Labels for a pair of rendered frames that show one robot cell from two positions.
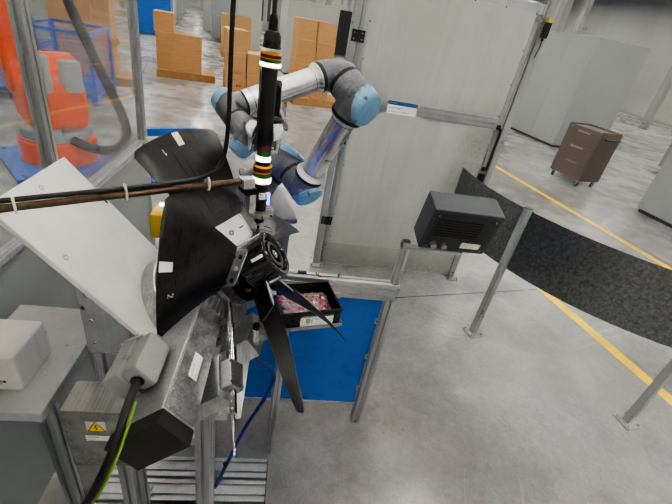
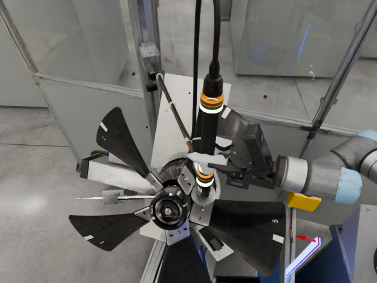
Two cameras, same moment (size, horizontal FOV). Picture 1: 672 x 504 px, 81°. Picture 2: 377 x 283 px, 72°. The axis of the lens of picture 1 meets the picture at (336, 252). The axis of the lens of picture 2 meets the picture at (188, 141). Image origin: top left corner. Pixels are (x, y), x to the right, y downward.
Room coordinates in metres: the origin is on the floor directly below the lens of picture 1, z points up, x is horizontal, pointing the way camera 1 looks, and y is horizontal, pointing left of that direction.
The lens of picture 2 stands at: (1.01, -0.15, 1.94)
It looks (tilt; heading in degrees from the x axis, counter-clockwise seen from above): 48 degrees down; 116
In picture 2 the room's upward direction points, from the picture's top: straight up
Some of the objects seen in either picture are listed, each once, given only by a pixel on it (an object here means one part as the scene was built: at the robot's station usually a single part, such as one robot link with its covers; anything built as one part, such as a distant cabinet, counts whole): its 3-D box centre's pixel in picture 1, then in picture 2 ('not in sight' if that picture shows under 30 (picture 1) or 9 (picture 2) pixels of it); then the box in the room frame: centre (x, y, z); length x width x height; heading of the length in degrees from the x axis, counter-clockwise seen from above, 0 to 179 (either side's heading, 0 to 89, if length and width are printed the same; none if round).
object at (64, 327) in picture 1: (30, 355); not in sight; (0.68, 0.73, 0.85); 0.36 x 0.24 x 0.03; 10
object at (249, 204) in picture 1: (257, 195); (202, 183); (0.88, 0.21, 1.33); 0.09 x 0.07 x 0.10; 135
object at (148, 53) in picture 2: not in sight; (150, 57); (0.45, 0.65, 1.37); 0.10 x 0.07 x 0.09; 135
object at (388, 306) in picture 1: (370, 365); not in sight; (1.33, -0.25, 0.39); 0.04 x 0.04 x 0.78; 10
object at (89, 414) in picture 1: (106, 424); not in sight; (0.61, 0.50, 0.73); 0.15 x 0.09 x 0.22; 100
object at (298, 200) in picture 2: (178, 223); (303, 187); (1.19, 0.56, 1.02); 0.16 x 0.10 x 0.11; 100
